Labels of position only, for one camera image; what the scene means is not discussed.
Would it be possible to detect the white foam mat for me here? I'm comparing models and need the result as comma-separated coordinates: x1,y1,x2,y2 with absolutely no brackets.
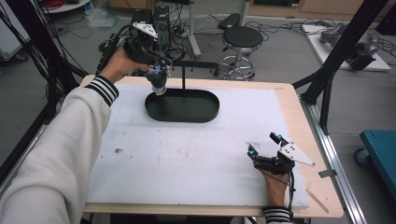
86,83,311,209

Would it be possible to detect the black round stool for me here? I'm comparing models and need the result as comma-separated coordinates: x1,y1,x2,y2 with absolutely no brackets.
218,25,264,81

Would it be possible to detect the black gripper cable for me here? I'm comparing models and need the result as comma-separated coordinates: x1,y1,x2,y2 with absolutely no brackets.
287,170,296,219
95,23,135,77

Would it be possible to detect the white desk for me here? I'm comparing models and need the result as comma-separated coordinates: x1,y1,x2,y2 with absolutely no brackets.
185,0,251,59

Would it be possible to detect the black frame post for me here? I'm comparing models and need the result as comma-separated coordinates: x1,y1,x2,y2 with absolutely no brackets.
0,0,89,125
291,0,383,135

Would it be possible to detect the grey plush toy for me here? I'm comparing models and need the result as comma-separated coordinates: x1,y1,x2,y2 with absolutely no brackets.
145,66,171,90

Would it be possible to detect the grey machine part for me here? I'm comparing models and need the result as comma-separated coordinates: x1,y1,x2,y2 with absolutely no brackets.
319,22,380,72

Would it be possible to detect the black oval tray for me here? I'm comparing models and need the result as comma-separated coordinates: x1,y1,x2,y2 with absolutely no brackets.
144,88,220,123

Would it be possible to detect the white floor platform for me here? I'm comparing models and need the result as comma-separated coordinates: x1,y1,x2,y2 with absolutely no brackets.
301,22,392,73

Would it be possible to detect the blue cart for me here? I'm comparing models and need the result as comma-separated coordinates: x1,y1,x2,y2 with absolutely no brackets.
354,129,396,201

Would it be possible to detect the black flat floor device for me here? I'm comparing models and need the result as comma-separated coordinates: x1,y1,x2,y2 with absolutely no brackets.
217,12,243,31

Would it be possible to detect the black metal stand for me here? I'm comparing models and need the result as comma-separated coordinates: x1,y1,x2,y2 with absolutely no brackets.
171,60,219,91

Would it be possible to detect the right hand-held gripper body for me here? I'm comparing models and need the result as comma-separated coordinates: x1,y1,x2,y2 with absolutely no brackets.
253,141,316,175

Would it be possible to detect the person's left hand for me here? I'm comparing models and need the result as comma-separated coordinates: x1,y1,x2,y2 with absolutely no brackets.
99,46,152,84

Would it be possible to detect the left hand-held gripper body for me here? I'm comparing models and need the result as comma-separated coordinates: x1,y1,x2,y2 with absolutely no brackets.
122,21,172,68

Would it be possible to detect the aluminium rail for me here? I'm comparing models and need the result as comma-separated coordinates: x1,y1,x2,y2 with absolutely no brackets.
299,95,369,224

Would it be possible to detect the clear plastic bag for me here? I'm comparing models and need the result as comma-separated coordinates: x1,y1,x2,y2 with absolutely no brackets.
84,7,119,30

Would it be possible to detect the small grey metal strip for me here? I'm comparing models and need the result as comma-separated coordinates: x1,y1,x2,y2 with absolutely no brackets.
318,169,338,179

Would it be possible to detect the black computer tower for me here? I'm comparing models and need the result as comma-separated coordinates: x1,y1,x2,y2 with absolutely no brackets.
151,5,171,49
130,8,154,34

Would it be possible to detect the round white side table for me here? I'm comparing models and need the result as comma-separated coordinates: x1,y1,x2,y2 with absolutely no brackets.
40,0,92,14

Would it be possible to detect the thin wooden stick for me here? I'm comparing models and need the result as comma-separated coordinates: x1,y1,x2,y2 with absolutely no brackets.
304,188,330,215

